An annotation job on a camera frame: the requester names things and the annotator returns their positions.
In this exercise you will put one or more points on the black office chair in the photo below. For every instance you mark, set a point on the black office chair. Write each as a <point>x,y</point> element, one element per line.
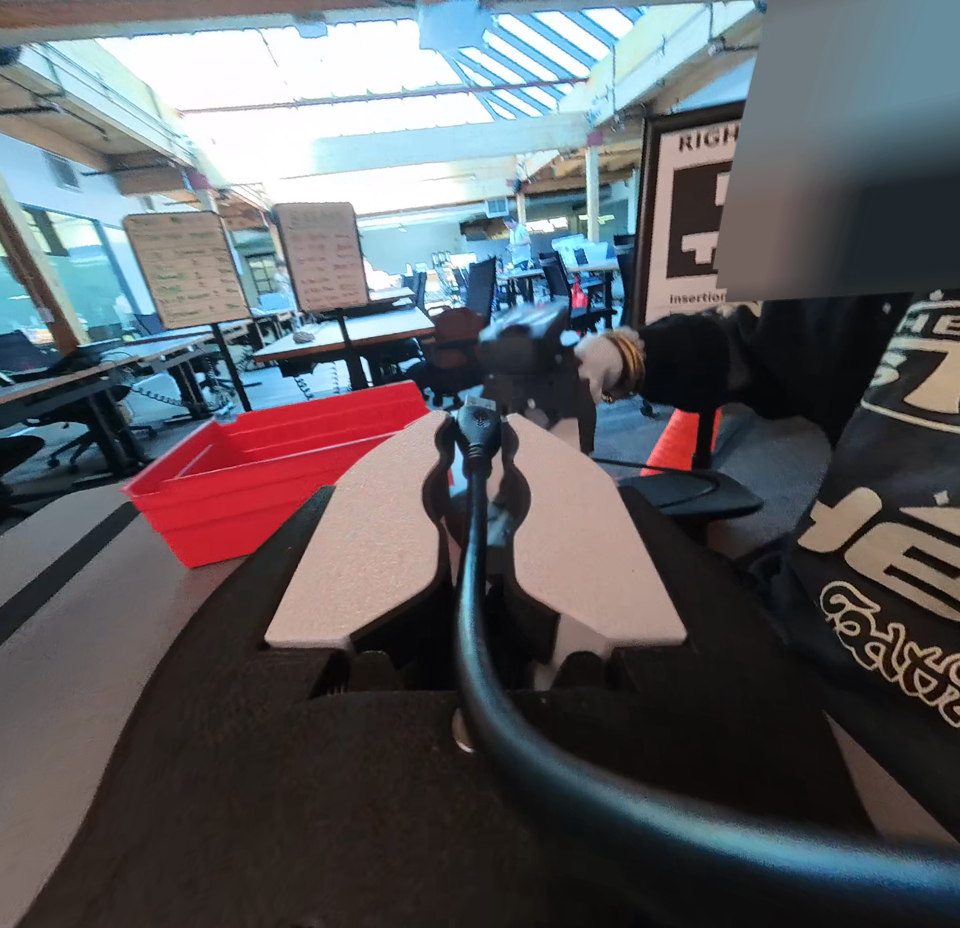
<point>480,283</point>

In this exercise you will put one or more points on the person's black printed shirt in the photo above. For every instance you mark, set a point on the person's black printed shirt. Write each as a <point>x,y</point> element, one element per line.
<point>885,455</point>

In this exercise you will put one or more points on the ceiling mounted grey box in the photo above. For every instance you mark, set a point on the ceiling mounted grey box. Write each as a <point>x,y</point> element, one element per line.
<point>454,13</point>

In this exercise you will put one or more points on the person's right hand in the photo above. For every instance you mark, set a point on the person's right hand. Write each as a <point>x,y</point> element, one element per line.
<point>596,362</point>

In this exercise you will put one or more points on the red plastic bin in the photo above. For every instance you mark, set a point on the red plastic bin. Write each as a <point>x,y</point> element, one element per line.
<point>225,485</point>

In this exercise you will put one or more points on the orange traffic cone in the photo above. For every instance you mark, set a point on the orange traffic cone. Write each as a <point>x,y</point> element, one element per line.
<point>667,448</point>

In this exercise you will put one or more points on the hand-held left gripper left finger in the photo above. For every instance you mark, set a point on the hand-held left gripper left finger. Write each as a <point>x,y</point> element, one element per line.
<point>360,560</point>

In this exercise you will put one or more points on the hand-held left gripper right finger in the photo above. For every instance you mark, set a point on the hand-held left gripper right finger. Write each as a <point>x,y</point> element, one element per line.
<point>592,560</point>

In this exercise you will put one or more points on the whiteboard with green writing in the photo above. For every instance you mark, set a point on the whiteboard with green writing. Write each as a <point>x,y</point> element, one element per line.
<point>184,268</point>

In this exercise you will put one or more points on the wooden top desk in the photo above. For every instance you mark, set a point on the wooden top desk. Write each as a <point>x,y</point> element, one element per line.
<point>90,362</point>
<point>352,335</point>

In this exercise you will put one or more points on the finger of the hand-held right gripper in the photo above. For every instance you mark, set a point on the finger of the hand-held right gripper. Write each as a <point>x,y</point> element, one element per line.
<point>570,418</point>

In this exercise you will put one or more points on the framed marker sign on stand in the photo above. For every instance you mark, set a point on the framed marker sign on stand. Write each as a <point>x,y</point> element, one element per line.
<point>690,193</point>

